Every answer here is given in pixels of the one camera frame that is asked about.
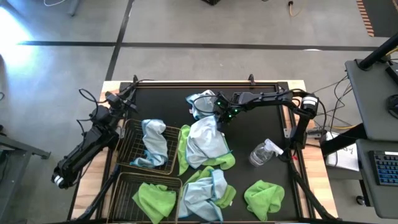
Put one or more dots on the black frame clamp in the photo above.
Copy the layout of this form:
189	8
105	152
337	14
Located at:
251	79
135	79

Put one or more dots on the light blue microfiber towel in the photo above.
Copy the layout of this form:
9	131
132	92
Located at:
203	141
154	140
203	107
199	193

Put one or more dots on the gray metal stand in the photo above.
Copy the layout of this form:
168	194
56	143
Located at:
18	146

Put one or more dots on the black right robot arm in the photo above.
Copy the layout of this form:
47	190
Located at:
267	96

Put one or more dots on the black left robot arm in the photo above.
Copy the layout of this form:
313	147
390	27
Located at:
84	152

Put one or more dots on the black desk leg beam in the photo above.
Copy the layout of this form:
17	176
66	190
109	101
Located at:
342	140

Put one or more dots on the gray side desk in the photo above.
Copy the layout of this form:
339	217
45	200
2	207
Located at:
363	186
367	93

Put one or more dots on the green microfiber towel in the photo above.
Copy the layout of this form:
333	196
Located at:
264	197
183	146
155	200
230	196

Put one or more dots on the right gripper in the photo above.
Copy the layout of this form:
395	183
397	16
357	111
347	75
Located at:
227	107

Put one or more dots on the white paper sheet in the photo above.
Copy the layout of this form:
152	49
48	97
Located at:
345	158

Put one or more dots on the clear plastic spray bottle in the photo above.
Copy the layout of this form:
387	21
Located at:
259	155

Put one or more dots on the black table frame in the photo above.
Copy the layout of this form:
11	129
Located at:
186	84

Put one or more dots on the black computer keyboard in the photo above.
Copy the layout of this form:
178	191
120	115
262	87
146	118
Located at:
385	168

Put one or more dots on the black table mat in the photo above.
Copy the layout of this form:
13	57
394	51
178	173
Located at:
255	130

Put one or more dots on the black desk pole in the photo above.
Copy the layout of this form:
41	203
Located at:
377	53

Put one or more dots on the black round device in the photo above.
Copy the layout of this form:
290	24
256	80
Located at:
393	107

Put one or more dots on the black mat orange edge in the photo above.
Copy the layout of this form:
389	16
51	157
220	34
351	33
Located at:
382	15

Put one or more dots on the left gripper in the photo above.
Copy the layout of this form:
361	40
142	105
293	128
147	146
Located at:
115	100

